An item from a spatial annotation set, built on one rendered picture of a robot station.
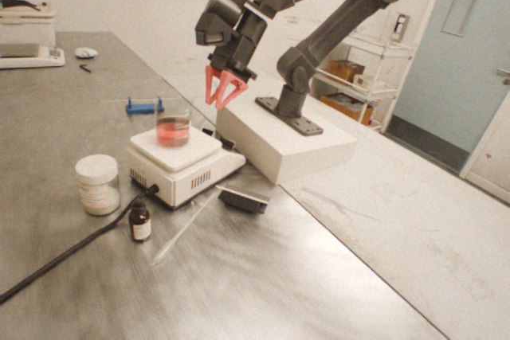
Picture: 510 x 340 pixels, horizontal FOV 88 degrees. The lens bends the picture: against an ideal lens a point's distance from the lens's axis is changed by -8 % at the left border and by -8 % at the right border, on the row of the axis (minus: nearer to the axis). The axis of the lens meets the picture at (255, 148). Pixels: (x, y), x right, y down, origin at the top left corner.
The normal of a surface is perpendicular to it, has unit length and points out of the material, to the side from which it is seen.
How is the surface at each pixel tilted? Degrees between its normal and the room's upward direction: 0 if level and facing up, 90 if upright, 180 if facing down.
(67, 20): 90
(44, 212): 0
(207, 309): 0
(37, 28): 93
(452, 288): 0
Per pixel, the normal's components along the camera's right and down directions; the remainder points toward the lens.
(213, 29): 0.68, 0.39
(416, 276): 0.16, -0.85
